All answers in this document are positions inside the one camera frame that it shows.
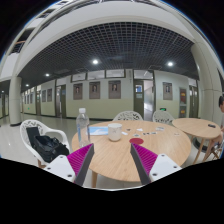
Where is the black and white strip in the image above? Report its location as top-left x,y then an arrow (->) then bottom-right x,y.
143,132 -> 157,135

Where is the white ceramic mug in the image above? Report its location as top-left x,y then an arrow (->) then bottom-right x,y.
108,123 -> 122,141

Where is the round white pillar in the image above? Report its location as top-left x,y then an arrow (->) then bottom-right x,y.
9,76 -> 22,126

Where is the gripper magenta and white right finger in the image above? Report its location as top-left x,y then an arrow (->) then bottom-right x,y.
130,143 -> 181,185

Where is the framed portrait right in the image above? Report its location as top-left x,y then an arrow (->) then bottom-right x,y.
109,80 -> 121,99

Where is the dark door with window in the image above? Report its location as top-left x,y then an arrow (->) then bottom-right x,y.
134,80 -> 144,116

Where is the white lattice chair right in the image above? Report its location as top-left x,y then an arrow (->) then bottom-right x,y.
152,110 -> 174,124

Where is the red round coaster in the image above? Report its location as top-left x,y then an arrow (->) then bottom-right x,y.
129,138 -> 144,144

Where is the round wooden table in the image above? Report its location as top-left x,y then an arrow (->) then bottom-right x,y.
71,119 -> 192,189
172,118 -> 220,163

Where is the framed portrait left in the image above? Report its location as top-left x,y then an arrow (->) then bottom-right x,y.
73,84 -> 83,100

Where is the framed poster far right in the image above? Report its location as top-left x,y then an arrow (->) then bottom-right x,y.
163,82 -> 173,100

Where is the white lattice chair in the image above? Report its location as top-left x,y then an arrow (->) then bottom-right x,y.
152,110 -> 174,124
114,111 -> 143,121

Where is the blue and white paper sheet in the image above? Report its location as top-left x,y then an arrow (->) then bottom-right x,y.
89,126 -> 108,136

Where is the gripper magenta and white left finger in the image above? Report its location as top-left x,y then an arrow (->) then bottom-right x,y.
44,143 -> 94,186

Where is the white lattice chair middle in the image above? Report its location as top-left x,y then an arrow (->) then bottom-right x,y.
114,111 -> 143,121

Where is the white plastic chair left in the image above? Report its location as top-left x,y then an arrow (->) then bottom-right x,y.
20,119 -> 70,168

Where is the clear plastic water bottle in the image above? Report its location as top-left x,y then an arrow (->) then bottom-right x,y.
76,108 -> 90,148

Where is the black backpack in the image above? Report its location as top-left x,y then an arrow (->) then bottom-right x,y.
26,127 -> 69,163

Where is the framed portrait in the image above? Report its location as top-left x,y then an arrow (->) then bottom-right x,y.
109,80 -> 121,99
89,82 -> 100,99
73,84 -> 83,100

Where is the framed portrait middle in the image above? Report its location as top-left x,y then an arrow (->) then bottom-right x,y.
89,82 -> 100,99

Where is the seated person at right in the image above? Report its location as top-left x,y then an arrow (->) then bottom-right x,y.
206,96 -> 224,154

